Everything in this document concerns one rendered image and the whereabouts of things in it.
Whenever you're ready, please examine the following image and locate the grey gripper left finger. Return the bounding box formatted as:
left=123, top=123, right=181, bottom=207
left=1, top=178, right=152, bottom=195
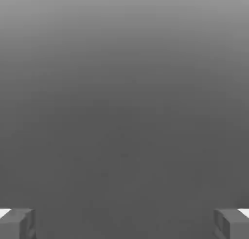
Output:
left=0, top=208, right=37, bottom=239

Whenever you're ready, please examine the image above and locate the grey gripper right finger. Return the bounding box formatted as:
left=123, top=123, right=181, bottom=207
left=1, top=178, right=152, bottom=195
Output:
left=213, top=208, right=249, bottom=239

